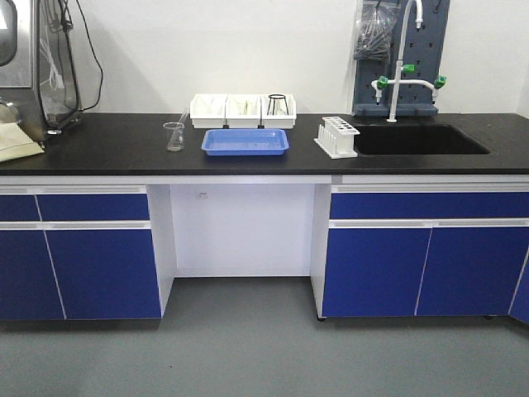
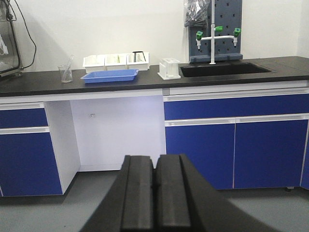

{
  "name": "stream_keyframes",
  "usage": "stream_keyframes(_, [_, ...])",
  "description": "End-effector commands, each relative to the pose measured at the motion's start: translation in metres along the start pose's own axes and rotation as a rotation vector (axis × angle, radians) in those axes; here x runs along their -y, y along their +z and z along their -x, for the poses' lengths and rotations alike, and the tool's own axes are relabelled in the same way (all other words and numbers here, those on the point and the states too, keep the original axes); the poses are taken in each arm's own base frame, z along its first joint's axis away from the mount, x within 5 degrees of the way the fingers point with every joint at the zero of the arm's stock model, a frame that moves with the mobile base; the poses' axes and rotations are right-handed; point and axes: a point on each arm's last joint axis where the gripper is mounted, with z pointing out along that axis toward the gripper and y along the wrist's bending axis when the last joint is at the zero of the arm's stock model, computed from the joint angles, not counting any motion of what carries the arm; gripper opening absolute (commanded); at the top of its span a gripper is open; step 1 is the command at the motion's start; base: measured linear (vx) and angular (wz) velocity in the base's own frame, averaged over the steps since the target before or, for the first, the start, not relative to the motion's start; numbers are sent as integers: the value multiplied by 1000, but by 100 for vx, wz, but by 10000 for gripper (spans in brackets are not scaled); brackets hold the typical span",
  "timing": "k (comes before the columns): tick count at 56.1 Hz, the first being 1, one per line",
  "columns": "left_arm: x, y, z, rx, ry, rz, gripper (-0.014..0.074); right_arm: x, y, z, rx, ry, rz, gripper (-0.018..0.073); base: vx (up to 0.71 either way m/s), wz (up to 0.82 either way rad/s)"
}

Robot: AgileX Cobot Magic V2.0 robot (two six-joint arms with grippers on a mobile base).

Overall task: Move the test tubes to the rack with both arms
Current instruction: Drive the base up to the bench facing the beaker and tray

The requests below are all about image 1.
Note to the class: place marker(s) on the left white storage bin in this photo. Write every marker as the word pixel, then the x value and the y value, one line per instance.
pixel 208 110

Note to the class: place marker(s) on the white storage bin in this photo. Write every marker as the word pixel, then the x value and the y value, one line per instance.
pixel 208 110
pixel 280 121
pixel 243 110

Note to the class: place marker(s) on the beige cloth bag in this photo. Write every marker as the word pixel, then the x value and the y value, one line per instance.
pixel 15 143

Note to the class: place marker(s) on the stainless steel lab appliance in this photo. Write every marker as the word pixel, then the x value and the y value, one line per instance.
pixel 39 89

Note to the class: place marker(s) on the white test tube rack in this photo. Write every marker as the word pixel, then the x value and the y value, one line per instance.
pixel 337 138

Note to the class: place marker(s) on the clear glass beaker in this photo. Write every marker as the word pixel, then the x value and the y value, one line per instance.
pixel 175 132

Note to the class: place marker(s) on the blue plastic tray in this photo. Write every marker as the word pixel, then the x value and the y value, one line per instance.
pixel 251 141

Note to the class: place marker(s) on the blue and white base cabinet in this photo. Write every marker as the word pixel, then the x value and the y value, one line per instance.
pixel 86 252

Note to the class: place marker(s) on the white gooseneck lab faucet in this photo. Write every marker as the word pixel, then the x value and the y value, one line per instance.
pixel 382 82

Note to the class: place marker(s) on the blue and white sink cabinet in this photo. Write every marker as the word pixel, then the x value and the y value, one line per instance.
pixel 421 246

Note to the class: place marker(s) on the black lab sink basin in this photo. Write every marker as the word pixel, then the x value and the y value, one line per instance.
pixel 416 140

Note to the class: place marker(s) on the clear glass test tube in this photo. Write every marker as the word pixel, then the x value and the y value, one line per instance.
pixel 182 120

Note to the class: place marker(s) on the clear plastic bag of tubes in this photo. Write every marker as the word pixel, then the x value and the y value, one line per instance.
pixel 374 30

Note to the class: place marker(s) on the middle white storage bin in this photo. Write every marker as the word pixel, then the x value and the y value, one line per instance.
pixel 243 110

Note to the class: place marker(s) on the right white storage bin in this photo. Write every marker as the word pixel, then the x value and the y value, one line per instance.
pixel 280 121

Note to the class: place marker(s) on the black wire tripod stand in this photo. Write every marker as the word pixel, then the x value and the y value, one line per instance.
pixel 277 104

